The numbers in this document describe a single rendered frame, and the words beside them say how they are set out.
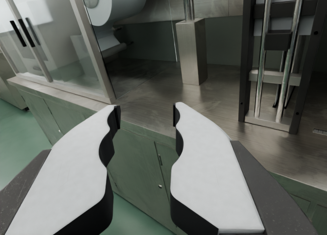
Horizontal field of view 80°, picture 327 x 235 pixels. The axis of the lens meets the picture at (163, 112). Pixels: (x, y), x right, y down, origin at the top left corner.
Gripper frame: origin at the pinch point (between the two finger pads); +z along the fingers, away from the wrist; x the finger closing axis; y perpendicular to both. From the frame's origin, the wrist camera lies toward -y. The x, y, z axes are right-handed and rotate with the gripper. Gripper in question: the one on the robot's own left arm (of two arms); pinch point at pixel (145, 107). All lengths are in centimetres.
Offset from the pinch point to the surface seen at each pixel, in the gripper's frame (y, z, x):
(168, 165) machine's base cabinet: 53, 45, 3
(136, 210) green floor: 127, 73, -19
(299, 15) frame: -1.0, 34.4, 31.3
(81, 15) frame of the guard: 0, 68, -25
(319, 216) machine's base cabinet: 41, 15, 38
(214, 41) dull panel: 17, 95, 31
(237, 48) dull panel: 19, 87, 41
